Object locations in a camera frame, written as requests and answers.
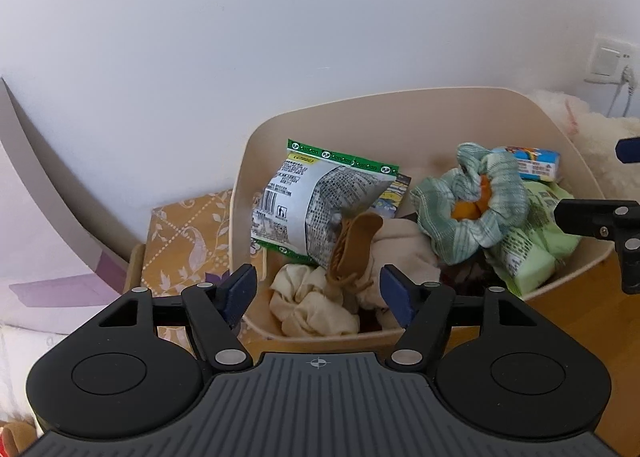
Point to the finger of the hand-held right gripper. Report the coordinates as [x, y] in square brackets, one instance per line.
[629, 149]
[580, 214]

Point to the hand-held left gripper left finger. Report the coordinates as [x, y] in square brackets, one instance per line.
[242, 292]

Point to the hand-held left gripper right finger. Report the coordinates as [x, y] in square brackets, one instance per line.
[397, 294]

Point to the beige cloth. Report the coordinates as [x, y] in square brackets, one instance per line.
[400, 247]

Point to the cream sock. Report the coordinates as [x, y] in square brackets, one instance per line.
[305, 307]

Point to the light green snack packet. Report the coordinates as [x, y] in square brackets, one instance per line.
[530, 262]

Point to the dark brown packet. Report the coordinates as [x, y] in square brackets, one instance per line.
[465, 279]

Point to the tan leather pouch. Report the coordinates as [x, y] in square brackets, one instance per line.
[355, 237]

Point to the small colourful blue box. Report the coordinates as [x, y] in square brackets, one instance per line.
[530, 163]

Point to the teal checked scrunchie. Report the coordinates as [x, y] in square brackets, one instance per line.
[450, 227]

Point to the long blue cartoon packet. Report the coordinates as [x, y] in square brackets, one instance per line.
[395, 194]

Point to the orange plastic box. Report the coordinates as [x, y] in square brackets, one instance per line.
[470, 209]

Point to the silver green snack packet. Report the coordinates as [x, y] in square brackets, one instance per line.
[310, 192]

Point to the beige storage bin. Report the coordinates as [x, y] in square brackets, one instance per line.
[375, 122]

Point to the wooden desktop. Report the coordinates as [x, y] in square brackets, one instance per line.
[590, 317]

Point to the white fluffy plush toy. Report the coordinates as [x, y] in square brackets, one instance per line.
[595, 137]

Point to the stool with yellow floral cushion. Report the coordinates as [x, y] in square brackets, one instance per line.
[185, 237]

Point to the white purple headboard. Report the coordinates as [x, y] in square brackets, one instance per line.
[45, 257]

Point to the white wall socket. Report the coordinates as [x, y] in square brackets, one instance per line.
[607, 57]

